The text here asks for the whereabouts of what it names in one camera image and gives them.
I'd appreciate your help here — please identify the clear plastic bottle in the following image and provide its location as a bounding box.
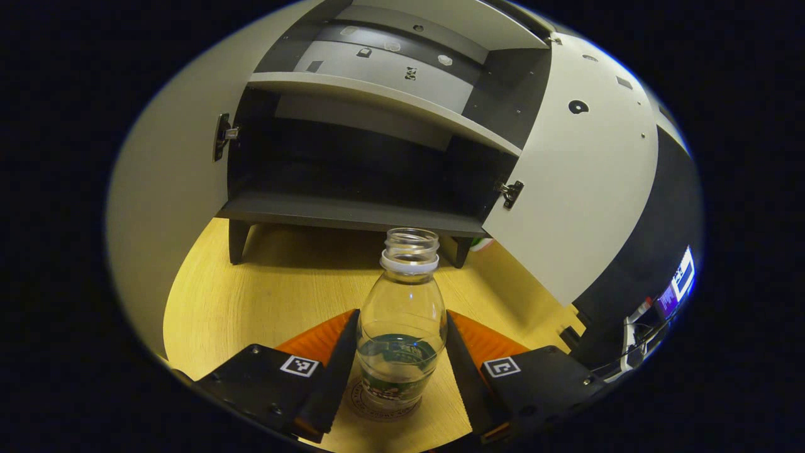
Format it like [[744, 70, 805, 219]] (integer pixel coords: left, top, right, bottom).
[[356, 228, 448, 413]]

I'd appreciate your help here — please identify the lit computer screen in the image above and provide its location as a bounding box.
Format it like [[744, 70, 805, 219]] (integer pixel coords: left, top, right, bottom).
[[654, 245, 697, 318]]

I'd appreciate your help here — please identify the beige cabinet door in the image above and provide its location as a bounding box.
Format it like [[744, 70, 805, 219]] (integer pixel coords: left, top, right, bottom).
[[481, 31, 661, 308], [106, 0, 328, 362]]

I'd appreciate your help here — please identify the grey and beige cabinet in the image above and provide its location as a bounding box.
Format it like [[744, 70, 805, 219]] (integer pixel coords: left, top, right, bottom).
[[214, 0, 564, 270]]

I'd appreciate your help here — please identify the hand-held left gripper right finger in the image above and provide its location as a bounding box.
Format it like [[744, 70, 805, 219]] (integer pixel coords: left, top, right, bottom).
[[445, 310, 609, 444]]

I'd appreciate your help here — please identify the beige cabinet shelf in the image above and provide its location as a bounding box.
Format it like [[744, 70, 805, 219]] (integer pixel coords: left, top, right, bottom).
[[352, 0, 550, 64], [248, 71, 523, 157]]

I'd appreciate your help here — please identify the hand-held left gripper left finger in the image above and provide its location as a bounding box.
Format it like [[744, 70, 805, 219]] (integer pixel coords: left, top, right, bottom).
[[195, 308, 361, 444]]

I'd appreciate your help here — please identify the dark cabinet leg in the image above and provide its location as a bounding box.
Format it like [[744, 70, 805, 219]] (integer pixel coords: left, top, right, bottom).
[[228, 219, 253, 266], [449, 236, 473, 270]]

